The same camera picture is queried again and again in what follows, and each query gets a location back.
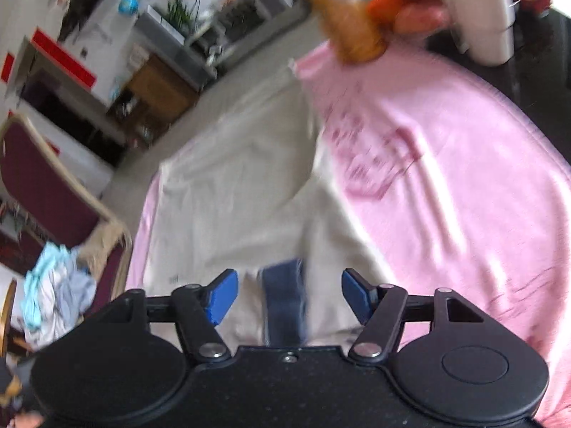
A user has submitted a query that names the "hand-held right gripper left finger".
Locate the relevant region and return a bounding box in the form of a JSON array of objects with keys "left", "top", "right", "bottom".
[{"left": 96, "top": 269, "right": 238, "bottom": 363}]

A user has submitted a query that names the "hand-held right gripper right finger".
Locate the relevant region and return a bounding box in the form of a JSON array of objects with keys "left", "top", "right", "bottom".
[{"left": 341, "top": 269, "right": 491, "bottom": 363}]

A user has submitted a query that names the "cream shirt with navy collar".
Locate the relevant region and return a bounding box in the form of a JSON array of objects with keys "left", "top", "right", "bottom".
[{"left": 149, "top": 82, "right": 391, "bottom": 348}]

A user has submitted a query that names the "tan garment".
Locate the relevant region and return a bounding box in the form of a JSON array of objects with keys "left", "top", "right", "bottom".
[{"left": 78, "top": 220, "right": 132, "bottom": 275}]

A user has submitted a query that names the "light blue knit garment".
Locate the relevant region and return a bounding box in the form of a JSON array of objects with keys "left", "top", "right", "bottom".
[{"left": 56, "top": 261, "right": 97, "bottom": 317}]

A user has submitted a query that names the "pink printed blanket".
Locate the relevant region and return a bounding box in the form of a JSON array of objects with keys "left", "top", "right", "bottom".
[{"left": 125, "top": 38, "right": 571, "bottom": 428}]

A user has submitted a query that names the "white garment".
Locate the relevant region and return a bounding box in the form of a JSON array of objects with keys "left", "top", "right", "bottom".
[{"left": 24, "top": 263, "right": 79, "bottom": 349}]

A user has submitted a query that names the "turquoise garment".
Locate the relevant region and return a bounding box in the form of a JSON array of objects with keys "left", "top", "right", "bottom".
[{"left": 20, "top": 243, "right": 72, "bottom": 328}]

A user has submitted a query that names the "brown wooden cabinet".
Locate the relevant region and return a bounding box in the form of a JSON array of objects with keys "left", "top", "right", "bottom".
[{"left": 106, "top": 53, "right": 200, "bottom": 146}]

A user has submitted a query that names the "tall grey speaker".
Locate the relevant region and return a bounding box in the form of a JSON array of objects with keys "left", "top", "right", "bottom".
[{"left": 134, "top": 6, "right": 219, "bottom": 92}]

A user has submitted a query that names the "orange juice bottle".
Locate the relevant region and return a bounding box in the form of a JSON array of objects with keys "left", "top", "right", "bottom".
[{"left": 281, "top": 0, "right": 389, "bottom": 65}]

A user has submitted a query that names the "grey curved television stand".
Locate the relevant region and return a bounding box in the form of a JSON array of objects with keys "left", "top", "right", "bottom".
[{"left": 185, "top": 0, "right": 313, "bottom": 70}]

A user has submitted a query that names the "pinkish apple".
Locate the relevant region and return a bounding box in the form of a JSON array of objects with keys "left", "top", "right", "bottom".
[{"left": 393, "top": 4, "right": 452, "bottom": 35}]

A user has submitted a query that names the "long red banner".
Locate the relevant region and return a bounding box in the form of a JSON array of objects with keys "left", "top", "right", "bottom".
[{"left": 30, "top": 28, "right": 100, "bottom": 91}]

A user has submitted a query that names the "green potted plant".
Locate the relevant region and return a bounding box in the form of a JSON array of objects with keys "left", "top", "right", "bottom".
[{"left": 164, "top": 0, "right": 201, "bottom": 39}]

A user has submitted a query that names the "orange spiky fruit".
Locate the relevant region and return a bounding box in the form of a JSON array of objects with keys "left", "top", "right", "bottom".
[{"left": 367, "top": 0, "right": 402, "bottom": 25}]

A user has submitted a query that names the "white tumbler with green lid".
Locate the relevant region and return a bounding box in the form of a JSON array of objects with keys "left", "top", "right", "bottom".
[{"left": 435, "top": 0, "right": 518, "bottom": 67}]

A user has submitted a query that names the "wide red banner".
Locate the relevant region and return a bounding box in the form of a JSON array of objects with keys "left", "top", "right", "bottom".
[{"left": 0, "top": 52, "right": 17, "bottom": 83}]

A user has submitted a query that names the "light wooden frame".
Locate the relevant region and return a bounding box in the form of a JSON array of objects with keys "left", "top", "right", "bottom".
[{"left": 0, "top": 277, "right": 23, "bottom": 357}]

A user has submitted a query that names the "maroon chair with gold frame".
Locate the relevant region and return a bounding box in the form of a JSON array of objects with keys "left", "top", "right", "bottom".
[{"left": 0, "top": 113, "right": 135, "bottom": 322}]

